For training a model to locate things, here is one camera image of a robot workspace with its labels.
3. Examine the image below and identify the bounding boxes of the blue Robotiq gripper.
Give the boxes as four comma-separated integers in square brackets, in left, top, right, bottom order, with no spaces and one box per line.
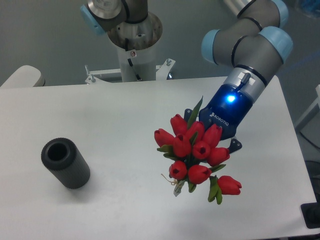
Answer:
[183,84,253,154]

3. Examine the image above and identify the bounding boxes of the red tulip bouquet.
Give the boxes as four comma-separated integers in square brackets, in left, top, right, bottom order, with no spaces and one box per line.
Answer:
[154,100,242,204]

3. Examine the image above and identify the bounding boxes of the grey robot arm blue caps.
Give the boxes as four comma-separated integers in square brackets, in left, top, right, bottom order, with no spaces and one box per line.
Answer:
[80,0,293,152]

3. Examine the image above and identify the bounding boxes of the black device at table edge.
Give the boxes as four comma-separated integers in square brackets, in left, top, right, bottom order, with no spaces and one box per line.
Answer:
[300,202,320,229]

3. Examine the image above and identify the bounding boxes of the black ribbed cylindrical vase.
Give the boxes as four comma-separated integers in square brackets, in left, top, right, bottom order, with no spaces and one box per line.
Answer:
[41,137,91,189]

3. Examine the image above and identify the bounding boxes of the beige chair back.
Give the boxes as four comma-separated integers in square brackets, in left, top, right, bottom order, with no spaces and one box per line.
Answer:
[0,65,46,90]

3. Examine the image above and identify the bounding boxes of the white robot pedestal with base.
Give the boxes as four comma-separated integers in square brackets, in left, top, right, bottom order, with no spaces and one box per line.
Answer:
[85,12,176,84]

